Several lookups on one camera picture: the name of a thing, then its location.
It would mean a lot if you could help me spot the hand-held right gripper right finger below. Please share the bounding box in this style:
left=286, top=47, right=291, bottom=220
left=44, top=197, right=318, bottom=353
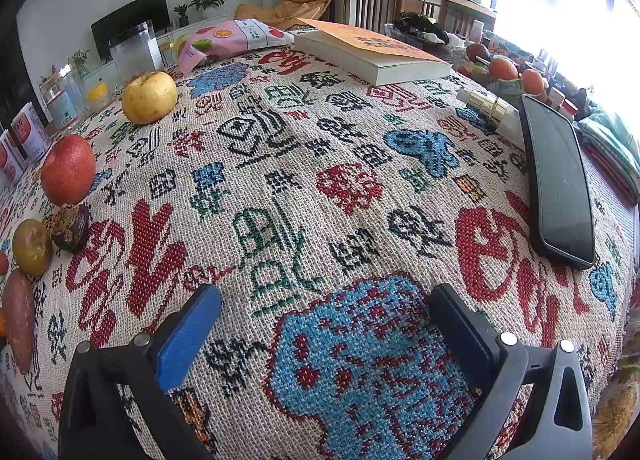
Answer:
left=429, top=282, right=593, bottom=460

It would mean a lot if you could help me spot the green folded cloth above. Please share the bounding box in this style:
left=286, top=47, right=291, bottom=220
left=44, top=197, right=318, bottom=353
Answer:
left=575, top=107, right=640, bottom=206

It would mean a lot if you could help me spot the black smartphone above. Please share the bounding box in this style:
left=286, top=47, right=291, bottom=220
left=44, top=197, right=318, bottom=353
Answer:
left=517, top=93, right=597, bottom=271

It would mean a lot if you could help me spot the small yellow lid jar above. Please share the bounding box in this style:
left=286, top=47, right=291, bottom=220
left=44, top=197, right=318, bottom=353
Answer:
left=85, top=81, right=113, bottom=113

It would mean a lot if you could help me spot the printed woven blanket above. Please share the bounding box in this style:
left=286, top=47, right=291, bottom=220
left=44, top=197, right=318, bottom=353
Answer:
left=0, top=42, right=637, bottom=460

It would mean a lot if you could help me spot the black television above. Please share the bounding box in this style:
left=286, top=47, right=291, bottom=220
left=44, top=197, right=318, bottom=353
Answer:
left=90, top=0, right=171, bottom=62

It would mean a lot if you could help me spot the orange cushioned chair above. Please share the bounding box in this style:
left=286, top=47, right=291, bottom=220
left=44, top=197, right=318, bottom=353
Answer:
left=234, top=0, right=341, bottom=32

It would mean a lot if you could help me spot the white pink can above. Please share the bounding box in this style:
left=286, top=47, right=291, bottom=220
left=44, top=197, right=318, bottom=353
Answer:
left=0, top=129, right=27, bottom=187
left=11, top=102, right=52, bottom=163

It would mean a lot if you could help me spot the white gold cosmetic bottle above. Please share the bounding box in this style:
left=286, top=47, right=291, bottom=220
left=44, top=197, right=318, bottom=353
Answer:
left=456, top=86, right=525, bottom=142

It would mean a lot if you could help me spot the yellow apple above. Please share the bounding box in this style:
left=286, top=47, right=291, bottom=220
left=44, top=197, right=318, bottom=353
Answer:
left=121, top=71, right=178, bottom=126

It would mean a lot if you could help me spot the dark purple mangosteen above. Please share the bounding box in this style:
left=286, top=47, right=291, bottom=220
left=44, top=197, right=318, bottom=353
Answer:
left=51, top=204, right=92, bottom=253

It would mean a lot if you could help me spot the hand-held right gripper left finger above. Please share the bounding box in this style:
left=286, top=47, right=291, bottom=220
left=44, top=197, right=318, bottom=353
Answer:
left=57, top=284, right=223, bottom=460

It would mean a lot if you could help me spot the white pink can left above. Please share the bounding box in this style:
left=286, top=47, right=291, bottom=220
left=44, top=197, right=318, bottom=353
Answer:
left=0, top=129, right=27, bottom=187

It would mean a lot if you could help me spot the brown-green passion fruit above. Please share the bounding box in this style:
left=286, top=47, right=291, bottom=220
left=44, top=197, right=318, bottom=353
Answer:
left=12, top=218, right=54, bottom=277

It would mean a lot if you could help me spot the clear plastic jar black lid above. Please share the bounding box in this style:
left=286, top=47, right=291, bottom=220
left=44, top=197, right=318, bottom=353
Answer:
left=108, top=20, right=163, bottom=83

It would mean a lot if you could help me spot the reddish sweet potato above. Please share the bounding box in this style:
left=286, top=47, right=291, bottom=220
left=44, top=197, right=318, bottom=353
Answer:
left=1, top=268, right=37, bottom=375

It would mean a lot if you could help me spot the pink fruit-print snack bag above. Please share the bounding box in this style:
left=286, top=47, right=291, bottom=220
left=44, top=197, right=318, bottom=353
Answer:
left=172, top=19, right=295, bottom=75

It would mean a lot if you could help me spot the white pink can right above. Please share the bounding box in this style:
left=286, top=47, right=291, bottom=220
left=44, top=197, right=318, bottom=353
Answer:
left=11, top=102, right=52, bottom=163

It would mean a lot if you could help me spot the black bag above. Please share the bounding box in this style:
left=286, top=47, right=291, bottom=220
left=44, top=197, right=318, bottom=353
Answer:
left=385, top=12, right=451, bottom=43

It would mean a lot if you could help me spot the orange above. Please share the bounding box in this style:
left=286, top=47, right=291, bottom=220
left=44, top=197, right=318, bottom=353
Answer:
left=520, top=68, right=546, bottom=93
left=488, top=56, right=521, bottom=82

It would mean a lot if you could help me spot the labelled glass jar gold lid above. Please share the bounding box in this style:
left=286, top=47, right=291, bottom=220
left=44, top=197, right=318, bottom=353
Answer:
left=39, top=65, right=90, bottom=132

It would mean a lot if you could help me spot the orange cover book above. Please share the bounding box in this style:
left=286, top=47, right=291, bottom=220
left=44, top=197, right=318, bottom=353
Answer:
left=293, top=17, right=453, bottom=87

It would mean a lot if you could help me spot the wooden bench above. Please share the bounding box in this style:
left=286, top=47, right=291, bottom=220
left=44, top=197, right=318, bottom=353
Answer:
left=342, top=0, right=498, bottom=36

